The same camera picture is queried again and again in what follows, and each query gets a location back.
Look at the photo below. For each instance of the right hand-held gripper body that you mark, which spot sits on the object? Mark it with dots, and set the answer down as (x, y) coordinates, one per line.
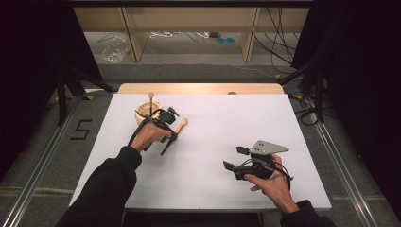
(266, 147)

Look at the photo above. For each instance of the white table board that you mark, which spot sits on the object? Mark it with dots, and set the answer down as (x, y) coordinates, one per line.
(208, 126)

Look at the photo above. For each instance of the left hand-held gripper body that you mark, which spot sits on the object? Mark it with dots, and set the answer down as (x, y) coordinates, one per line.
(165, 117)

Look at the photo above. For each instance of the blue rings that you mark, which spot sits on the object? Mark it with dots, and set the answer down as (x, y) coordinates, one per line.
(225, 40)

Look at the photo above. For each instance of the aluminium floor rail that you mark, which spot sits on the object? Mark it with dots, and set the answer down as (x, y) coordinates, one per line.
(34, 176)
(343, 173)

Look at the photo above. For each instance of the wooden table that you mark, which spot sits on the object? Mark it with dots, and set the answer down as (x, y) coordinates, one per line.
(195, 88)

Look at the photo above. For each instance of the person's left hand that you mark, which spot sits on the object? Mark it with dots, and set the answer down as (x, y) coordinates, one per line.
(149, 135)

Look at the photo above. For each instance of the wooden shelf unit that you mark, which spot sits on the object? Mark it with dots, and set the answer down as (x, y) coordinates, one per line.
(189, 19)

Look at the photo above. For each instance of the person's right hand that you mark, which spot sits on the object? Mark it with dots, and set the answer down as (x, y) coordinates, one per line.
(274, 189)

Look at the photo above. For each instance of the black curtain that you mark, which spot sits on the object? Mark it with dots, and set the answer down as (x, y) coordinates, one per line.
(362, 78)
(34, 63)

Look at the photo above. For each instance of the black tripod stand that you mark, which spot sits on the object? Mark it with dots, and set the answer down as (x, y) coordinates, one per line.
(67, 85)
(315, 85)

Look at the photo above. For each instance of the clear plastic bag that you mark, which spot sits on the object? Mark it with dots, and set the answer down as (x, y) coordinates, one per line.
(115, 50)

